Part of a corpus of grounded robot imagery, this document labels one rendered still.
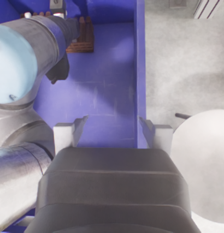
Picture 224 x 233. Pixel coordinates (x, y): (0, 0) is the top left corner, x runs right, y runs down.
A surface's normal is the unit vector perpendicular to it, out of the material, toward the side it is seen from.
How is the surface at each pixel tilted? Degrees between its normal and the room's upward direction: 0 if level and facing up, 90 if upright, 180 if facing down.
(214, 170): 0
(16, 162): 85
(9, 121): 25
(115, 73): 0
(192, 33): 0
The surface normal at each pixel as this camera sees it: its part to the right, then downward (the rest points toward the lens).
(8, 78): -0.03, 0.55
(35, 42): 0.86, -0.36
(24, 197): 0.97, 0.14
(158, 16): -0.11, -0.14
